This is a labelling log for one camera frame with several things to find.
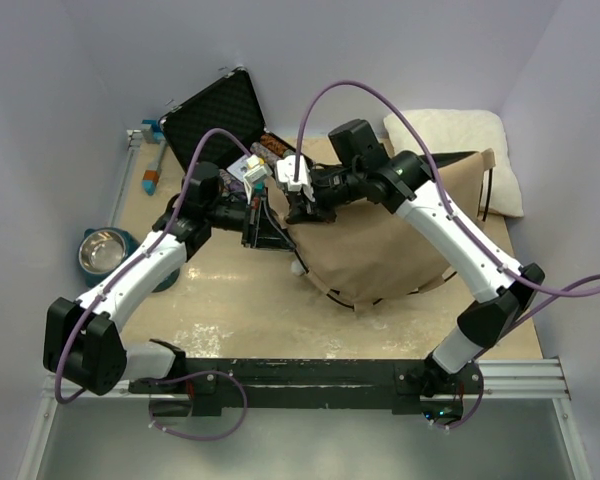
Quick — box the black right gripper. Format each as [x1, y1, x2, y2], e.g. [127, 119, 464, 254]
[288, 165, 365, 225]

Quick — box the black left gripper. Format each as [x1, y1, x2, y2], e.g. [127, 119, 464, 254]
[205, 193, 295, 251]

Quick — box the beige fabric pet tent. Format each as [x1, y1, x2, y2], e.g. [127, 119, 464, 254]
[264, 147, 496, 309]

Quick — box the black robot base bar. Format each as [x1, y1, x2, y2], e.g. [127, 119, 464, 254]
[129, 358, 484, 420]

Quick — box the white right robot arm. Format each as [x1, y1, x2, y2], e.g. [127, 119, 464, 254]
[274, 119, 545, 393]

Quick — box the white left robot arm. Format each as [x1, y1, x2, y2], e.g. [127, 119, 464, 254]
[42, 157, 294, 395]

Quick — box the teal double pet bowl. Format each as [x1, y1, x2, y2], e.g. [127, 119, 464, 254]
[77, 227, 181, 294]

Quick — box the purple poker chip roll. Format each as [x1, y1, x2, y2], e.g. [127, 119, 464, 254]
[219, 169, 246, 200]

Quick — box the red poker chip roll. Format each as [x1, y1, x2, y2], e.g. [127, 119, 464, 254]
[250, 133, 295, 161]

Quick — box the white playing card deck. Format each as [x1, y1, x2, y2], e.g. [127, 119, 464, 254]
[226, 155, 252, 181]

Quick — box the white fluffy pillow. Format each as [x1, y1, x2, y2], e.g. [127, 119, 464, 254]
[402, 109, 524, 218]

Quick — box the black poker chip case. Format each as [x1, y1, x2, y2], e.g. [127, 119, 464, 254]
[158, 67, 299, 201]

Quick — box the orange and teal toy block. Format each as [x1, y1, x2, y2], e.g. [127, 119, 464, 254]
[140, 120, 167, 196]

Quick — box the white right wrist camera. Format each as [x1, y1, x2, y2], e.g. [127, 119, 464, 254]
[275, 155, 315, 201]

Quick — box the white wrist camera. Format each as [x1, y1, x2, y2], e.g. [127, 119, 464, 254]
[275, 155, 315, 201]
[242, 155, 272, 202]

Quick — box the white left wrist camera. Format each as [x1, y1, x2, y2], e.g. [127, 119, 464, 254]
[242, 155, 272, 202]

